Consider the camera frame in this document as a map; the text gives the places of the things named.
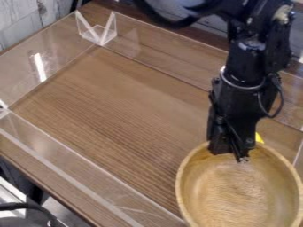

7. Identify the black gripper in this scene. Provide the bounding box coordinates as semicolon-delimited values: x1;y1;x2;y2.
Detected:
206;72;280;162

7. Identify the yellow lemon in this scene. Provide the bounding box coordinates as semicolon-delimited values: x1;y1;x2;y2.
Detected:
256;132;265;144

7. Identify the brown wooden bowl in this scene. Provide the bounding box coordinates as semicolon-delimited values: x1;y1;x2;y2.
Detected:
174;144;303;227

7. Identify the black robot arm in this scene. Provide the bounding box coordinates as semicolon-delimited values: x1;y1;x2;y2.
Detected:
206;0;295;162

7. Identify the clear acrylic corner bracket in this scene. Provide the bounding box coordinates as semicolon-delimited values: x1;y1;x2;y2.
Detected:
74;12;117;46

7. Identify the black table frame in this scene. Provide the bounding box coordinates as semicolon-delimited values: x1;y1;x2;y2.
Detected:
0;159;92;227

